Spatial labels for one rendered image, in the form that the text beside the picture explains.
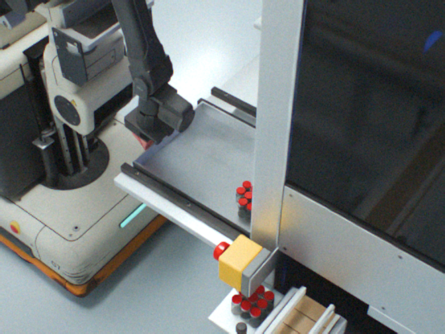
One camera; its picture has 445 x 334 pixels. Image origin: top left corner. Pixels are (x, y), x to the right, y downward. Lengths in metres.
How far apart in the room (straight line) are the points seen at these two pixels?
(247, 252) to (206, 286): 1.19
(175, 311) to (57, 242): 0.47
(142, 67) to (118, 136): 1.19
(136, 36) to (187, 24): 2.18
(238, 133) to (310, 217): 0.56
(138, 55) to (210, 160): 0.37
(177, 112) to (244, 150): 0.28
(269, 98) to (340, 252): 0.31
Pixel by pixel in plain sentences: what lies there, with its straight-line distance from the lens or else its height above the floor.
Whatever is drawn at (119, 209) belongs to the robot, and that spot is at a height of 0.28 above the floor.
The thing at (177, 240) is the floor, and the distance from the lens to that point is 2.58.
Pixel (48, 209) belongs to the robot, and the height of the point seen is 0.28.
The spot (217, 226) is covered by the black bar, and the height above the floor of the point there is 0.90.
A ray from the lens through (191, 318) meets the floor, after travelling 2.40.
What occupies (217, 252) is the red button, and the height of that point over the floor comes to 1.01.
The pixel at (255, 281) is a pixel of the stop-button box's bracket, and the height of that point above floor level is 1.00.
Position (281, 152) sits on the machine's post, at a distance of 1.11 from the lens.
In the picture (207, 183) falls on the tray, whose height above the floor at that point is 0.88.
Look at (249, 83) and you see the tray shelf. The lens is 1.83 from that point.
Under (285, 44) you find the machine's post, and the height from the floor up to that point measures 1.49.
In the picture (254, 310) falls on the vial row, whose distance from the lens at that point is 1.34.
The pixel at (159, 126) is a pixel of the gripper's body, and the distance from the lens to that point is 1.54.
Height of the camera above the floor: 2.08
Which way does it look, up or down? 48 degrees down
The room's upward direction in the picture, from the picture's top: straight up
